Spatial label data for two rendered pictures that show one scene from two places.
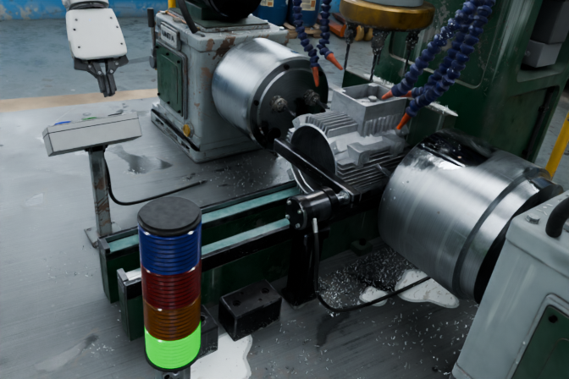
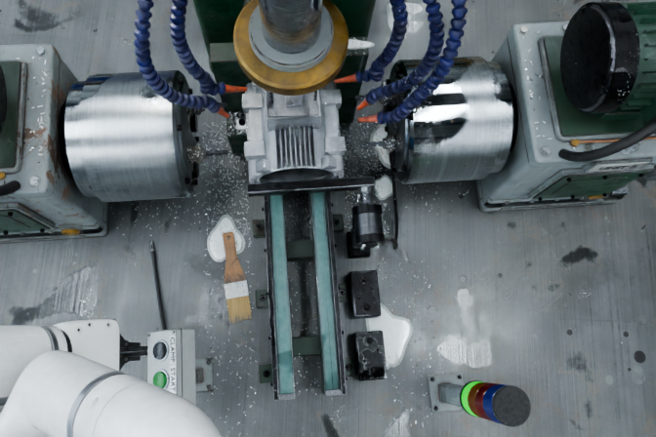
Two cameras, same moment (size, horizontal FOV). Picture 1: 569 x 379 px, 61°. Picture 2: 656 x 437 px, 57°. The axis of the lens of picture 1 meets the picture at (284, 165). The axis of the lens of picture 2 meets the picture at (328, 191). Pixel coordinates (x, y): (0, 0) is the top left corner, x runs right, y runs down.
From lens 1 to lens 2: 100 cm
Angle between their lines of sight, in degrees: 56
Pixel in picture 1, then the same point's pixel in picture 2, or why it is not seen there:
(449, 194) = (466, 152)
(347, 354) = (424, 245)
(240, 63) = (122, 166)
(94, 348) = (335, 418)
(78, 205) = not seen: hidden behind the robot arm
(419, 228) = (451, 177)
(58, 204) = not seen: hidden behind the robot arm
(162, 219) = (517, 413)
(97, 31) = (94, 352)
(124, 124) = (184, 346)
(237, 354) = (389, 320)
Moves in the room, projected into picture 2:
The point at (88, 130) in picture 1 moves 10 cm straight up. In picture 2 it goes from (184, 387) to (174, 389)
